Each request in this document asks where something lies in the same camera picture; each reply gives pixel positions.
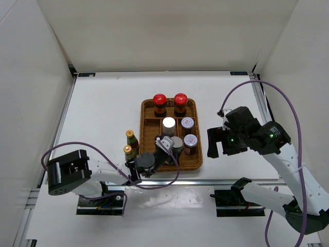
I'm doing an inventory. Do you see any green-label sauce bottle near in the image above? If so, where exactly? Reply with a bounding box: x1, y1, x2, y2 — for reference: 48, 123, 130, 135
123, 145, 137, 162

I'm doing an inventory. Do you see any blue label sticker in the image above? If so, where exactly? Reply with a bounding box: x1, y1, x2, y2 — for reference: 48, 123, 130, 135
230, 71, 248, 76
78, 73, 96, 77

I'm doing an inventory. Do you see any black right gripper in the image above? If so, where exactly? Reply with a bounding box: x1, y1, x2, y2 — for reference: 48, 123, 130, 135
207, 126, 248, 159

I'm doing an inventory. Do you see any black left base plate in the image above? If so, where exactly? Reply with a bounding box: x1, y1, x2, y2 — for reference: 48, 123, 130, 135
76, 183, 127, 216

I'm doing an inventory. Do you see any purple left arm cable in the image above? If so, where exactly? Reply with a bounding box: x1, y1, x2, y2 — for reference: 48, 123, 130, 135
41, 137, 180, 216

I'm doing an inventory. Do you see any wicker divided basket tray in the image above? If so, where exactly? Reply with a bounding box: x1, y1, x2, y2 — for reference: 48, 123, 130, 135
139, 98, 203, 171

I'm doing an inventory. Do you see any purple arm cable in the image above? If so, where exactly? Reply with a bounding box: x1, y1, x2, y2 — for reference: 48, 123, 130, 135
218, 80, 309, 247
41, 137, 180, 216

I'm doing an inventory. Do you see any white-lid dark jar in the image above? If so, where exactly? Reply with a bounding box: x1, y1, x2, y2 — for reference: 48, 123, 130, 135
181, 117, 194, 136
184, 134, 198, 155

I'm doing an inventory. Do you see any silver-lid bead jar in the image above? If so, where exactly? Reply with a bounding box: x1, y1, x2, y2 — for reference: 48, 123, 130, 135
171, 136, 184, 161
162, 117, 176, 137

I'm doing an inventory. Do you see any blue label sticker right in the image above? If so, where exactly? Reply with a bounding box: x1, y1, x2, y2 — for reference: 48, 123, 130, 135
230, 71, 248, 76

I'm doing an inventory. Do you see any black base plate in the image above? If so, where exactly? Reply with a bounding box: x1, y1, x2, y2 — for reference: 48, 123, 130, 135
76, 183, 127, 216
210, 190, 265, 217

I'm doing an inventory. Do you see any green-label sauce bottle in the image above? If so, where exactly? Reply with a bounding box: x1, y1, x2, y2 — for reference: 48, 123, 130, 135
125, 130, 139, 155
123, 145, 137, 162

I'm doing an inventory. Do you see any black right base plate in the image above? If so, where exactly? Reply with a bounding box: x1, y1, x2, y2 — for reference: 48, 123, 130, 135
210, 190, 265, 217

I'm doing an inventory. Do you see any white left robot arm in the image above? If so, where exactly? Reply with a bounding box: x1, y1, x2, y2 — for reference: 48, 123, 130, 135
41, 136, 184, 206

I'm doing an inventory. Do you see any green-label sauce bottle far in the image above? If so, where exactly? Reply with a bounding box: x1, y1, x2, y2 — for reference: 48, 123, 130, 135
125, 130, 139, 155

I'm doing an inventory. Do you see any red-lid sauce jar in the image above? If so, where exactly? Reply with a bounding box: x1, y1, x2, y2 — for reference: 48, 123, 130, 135
174, 93, 188, 116
153, 94, 167, 117

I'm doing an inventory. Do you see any blue label sticker left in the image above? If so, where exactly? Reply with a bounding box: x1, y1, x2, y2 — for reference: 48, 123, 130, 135
78, 73, 96, 77

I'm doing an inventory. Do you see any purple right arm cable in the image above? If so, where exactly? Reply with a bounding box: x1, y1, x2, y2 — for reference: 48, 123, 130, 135
218, 80, 309, 247

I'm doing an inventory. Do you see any aluminium front frame rail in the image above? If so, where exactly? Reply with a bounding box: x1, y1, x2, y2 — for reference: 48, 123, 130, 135
43, 179, 288, 187

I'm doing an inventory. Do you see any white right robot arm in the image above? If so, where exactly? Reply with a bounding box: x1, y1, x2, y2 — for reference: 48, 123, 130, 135
207, 107, 328, 235

